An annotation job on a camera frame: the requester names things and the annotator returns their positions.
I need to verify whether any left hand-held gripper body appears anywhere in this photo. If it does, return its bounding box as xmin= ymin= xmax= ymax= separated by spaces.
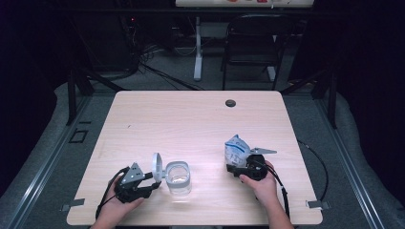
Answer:
xmin=114 ymin=162 xmax=153 ymax=204

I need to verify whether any white printed powder bag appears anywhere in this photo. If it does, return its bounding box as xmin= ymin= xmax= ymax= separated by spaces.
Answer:
xmin=224 ymin=134 xmax=252 ymax=169

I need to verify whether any right hand-held gripper cable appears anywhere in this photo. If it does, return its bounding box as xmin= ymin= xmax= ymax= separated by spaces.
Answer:
xmin=251 ymin=158 xmax=291 ymax=221

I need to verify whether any thin black floor cable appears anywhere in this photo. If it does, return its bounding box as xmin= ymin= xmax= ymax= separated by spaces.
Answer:
xmin=297 ymin=139 xmax=330 ymax=203

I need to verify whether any black metal stand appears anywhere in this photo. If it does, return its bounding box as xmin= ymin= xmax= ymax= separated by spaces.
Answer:
xmin=66 ymin=68 xmax=128 ymax=126
xmin=280 ymin=68 xmax=338 ymax=130

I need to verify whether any person's left hand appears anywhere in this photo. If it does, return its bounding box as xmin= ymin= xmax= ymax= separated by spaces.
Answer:
xmin=101 ymin=176 xmax=146 ymax=221

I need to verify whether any grey metal table bracket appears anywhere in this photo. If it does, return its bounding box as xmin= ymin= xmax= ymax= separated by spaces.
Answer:
xmin=60 ymin=198 xmax=86 ymax=213
xmin=306 ymin=199 xmax=331 ymax=211

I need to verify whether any clear plastic container with lid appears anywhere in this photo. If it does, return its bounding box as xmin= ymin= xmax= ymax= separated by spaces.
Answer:
xmin=151 ymin=152 xmax=193 ymax=196

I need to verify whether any person's right hand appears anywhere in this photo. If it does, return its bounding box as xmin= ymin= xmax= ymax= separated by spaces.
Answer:
xmin=239 ymin=159 xmax=282 ymax=208

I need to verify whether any hand-held gripper cable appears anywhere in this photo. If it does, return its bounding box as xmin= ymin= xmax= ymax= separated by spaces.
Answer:
xmin=251 ymin=158 xmax=291 ymax=221
xmin=95 ymin=166 xmax=130 ymax=221

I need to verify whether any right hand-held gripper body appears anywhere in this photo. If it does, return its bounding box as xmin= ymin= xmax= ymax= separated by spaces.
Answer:
xmin=244 ymin=146 xmax=278 ymax=182

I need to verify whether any left hand-held gripper cable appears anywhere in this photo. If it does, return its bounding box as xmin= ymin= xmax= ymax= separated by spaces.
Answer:
xmin=95 ymin=166 xmax=130 ymax=221

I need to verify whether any bundle of black floor cables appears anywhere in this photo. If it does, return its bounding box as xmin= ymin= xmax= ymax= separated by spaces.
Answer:
xmin=118 ymin=15 xmax=204 ymax=92

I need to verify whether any white desk leg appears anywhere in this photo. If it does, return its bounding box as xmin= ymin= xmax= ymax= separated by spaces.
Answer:
xmin=193 ymin=16 xmax=204 ymax=82

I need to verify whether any aluminium floor rail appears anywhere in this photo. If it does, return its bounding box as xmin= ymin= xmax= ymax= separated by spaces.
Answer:
xmin=313 ymin=94 xmax=388 ymax=229
xmin=6 ymin=94 xmax=92 ymax=229

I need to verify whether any black folding chair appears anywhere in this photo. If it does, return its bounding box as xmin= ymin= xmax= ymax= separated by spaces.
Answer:
xmin=221 ymin=12 xmax=295 ymax=91

